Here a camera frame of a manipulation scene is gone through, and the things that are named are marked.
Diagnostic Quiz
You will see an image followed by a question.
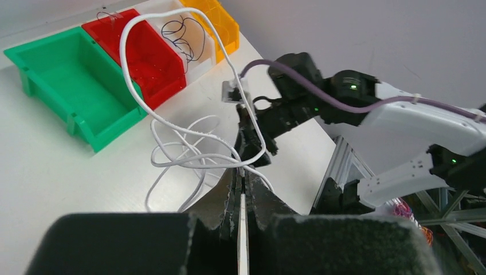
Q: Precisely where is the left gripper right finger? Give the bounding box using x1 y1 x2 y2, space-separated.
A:
244 173 441 274

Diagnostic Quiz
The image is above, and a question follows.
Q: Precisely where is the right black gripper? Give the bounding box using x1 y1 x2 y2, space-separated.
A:
234 96 319 167

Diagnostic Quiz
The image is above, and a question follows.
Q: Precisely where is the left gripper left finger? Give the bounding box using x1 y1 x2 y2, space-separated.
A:
26 169 240 274

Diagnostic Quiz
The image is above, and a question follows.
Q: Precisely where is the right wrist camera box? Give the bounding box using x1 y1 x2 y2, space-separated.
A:
221 78 250 104

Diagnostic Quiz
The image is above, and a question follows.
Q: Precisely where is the white thin cable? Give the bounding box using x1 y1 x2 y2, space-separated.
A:
119 7 275 213

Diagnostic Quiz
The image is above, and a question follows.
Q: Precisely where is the red plastic bin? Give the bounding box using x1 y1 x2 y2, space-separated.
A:
81 9 186 109

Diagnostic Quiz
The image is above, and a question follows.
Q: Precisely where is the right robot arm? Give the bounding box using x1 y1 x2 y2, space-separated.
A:
235 52 485 214

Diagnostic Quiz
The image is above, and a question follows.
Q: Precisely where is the white plastic bin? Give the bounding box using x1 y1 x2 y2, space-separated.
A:
147 12 216 85

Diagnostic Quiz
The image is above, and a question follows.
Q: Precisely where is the yellow plastic bin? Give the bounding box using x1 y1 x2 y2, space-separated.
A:
181 0 240 55

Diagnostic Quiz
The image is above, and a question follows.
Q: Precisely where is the green plastic bin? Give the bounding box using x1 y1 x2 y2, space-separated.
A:
4 27 147 152

